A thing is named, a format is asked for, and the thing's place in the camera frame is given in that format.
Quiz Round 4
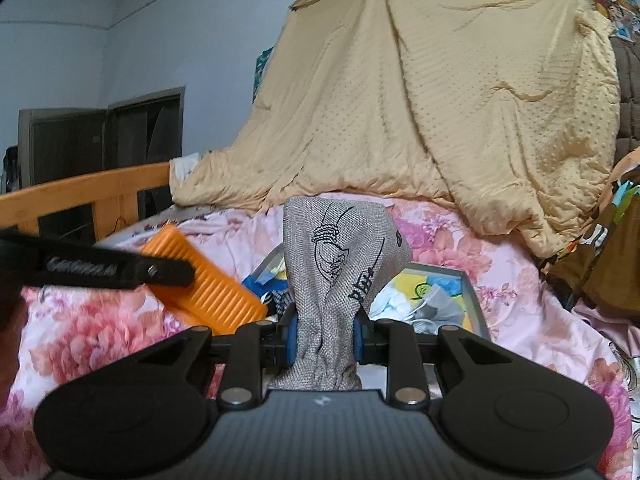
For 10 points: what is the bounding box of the orange ribbed pad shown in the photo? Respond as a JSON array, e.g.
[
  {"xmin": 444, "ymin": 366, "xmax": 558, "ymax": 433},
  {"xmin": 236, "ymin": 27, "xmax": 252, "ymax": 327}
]
[{"xmin": 140, "ymin": 225, "xmax": 269, "ymax": 337}]

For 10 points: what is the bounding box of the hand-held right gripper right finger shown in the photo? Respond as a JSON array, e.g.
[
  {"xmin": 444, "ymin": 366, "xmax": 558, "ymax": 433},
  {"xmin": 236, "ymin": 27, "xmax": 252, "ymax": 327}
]
[{"xmin": 352, "ymin": 312, "xmax": 502, "ymax": 407}]

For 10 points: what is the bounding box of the black white patterned cloth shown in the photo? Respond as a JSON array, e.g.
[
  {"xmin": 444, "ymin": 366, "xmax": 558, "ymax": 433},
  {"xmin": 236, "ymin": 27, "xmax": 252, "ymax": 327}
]
[{"xmin": 262, "ymin": 290, "xmax": 293, "ymax": 318}]

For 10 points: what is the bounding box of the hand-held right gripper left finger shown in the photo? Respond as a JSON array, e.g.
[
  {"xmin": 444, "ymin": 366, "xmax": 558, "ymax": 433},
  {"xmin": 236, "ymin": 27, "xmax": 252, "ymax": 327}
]
[{"xmin": 134, "ymin": 312, "xmax": 301, "ymax": 407}]

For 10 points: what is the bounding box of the grey white cloth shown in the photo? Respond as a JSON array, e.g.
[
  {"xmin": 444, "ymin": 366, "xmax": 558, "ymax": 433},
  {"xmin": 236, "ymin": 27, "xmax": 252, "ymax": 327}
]
[{"xmin": 405, "ymin": 285, "xmax": 467, "ymax": 334}]

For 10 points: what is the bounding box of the dark wooden wardrobe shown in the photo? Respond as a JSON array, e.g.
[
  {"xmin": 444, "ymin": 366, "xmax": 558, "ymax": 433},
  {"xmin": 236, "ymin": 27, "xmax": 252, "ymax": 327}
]
[{"xmin": 17, "ymin": 86, "xmax": 186, "ymax": 221}]

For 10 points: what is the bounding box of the grey cardboard box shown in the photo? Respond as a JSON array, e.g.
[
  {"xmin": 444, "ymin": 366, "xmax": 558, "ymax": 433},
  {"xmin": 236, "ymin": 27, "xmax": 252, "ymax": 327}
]
[{"xmin": 242, "ymin": 252, "xmax": 493, "ymax": 346}]

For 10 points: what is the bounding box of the white fluffy sock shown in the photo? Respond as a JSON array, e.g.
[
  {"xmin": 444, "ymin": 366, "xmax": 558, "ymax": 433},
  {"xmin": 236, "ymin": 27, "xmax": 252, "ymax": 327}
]
[{"xmin": 372, "ymin": 287, "xmax": 418, "ymax": 318}]

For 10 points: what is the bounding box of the wooden bed rail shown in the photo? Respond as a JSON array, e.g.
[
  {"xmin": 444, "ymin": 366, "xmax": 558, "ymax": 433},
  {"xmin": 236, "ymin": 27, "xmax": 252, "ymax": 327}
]
[{"xmin": 0, "ymin": 162, "xmax": 173, "ymax": 241}]

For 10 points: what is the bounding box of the brown quilted headboard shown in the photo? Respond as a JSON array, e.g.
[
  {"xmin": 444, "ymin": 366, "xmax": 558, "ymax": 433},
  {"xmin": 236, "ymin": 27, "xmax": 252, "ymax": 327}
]
[{"xmin": 611, "ymin": 35, "xmax": 640, "ymax": 166}]

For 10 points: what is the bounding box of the pink floral bed sheet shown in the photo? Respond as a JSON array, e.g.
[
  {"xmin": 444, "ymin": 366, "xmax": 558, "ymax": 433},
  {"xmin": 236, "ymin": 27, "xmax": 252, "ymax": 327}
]
[{"xmin": 0, "ymin": 192, "xmax": 636, "ymax": 480}]

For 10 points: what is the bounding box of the teal cloth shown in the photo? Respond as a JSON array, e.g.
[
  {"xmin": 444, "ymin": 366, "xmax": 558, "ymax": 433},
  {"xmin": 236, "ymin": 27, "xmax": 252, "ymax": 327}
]
[{"xmin": 254, "ymin": 46, "xmax": 275, "ymax": 106}]

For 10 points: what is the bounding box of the brown printed blanket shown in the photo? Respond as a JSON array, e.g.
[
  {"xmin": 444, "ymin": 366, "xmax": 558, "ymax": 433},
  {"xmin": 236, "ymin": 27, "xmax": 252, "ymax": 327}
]
[{"xmin": 542, "ymin": 145, "xmax": 640, "ymax": 311}]

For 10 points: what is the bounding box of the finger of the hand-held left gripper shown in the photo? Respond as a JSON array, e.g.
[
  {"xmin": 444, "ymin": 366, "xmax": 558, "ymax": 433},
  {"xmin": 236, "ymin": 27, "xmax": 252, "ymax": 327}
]
[{"xmin": 117, "ymin": 252, "xmax": 197, "ymax": 291}]

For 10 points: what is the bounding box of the colourful wall poster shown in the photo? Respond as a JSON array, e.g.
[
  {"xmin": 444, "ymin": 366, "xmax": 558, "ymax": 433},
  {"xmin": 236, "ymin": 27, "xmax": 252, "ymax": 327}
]
[{"xmin": 582, "ymin": 0, "xmax": 640, "ymax": 43}]

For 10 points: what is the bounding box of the cartoon printed cloth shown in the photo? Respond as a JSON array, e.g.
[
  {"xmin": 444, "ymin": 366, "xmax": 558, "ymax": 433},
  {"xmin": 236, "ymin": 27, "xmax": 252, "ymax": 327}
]
[{"xmin": 245, "ymin": 266, "xmax": 468, "ymax": 311}]

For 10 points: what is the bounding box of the grey printed sock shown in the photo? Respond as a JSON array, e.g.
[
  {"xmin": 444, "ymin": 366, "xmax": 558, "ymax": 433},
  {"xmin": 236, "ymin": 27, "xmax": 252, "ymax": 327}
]
[{"xmin": 267, "ymin": 196, "xmax": 414, "ymax": 392}]

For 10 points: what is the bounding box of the yellow dotted quilt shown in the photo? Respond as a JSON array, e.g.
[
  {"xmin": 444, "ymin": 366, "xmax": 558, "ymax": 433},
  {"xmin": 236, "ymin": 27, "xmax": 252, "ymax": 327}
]
[{"xmin": 170, "ymin": 0, "xmax": 623, "ymax": 261}]

